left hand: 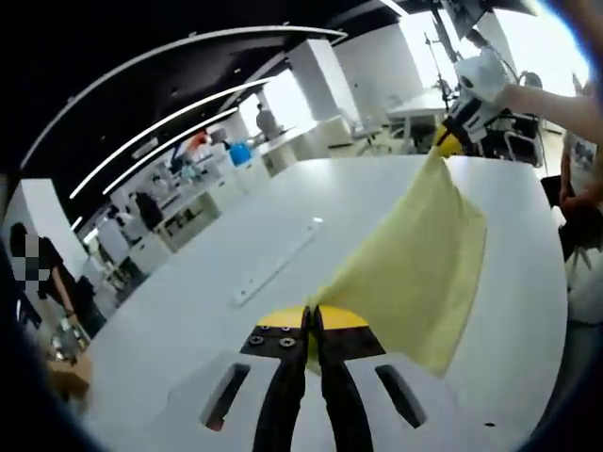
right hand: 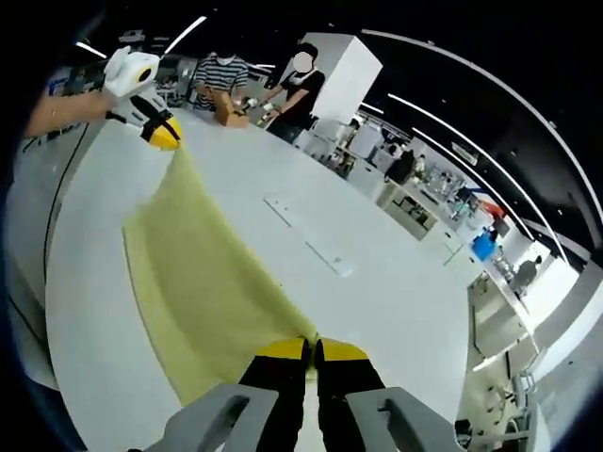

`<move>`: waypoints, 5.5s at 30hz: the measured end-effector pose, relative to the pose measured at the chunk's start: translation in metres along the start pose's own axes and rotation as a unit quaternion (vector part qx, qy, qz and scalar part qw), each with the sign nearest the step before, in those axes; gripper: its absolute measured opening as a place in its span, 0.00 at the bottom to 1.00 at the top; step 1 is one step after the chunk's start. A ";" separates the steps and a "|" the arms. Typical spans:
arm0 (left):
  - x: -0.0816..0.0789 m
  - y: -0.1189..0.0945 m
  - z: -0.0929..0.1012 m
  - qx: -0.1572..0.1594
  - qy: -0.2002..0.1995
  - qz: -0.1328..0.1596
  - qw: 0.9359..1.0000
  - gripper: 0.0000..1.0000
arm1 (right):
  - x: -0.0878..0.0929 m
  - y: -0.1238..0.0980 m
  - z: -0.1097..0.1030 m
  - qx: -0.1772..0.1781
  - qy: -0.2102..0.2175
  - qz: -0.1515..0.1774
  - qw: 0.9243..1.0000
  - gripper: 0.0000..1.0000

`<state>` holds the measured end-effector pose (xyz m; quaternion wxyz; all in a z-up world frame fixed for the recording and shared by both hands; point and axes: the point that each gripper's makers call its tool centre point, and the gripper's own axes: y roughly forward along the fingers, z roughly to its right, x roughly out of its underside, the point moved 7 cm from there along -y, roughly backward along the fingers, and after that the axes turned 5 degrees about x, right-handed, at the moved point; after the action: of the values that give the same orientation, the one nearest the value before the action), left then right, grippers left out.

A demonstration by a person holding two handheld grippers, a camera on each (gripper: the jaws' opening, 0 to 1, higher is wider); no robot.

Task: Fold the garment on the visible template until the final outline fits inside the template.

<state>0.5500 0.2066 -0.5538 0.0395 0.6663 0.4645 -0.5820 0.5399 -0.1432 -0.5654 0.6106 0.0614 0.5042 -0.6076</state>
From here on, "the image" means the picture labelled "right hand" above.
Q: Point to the yellow blue black garment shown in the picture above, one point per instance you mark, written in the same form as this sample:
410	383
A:
202	263

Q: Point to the blue bin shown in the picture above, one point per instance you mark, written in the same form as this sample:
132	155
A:
483	246

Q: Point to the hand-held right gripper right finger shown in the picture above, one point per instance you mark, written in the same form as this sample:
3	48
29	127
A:
346	376

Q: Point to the brown cardboard box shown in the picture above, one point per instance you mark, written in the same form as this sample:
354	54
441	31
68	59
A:
228	113

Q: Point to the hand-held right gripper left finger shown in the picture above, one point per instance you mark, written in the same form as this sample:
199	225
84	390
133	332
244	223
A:
278	400

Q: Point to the white table hatch cover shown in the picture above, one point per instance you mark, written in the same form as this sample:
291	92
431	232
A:
330	259

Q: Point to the ceiling air vent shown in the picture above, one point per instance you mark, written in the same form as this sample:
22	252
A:
464	153

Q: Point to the ceiling light strip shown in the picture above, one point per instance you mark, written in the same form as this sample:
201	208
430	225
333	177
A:
90	50
186	34

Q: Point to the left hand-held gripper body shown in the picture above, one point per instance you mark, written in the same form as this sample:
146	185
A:
129	70

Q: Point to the white square pillar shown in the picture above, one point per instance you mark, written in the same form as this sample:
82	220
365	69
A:
348	80

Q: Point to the white office chair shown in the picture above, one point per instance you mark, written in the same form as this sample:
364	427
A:
518	391

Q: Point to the row of white counters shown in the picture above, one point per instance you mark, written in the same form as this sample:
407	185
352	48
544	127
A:
499	320

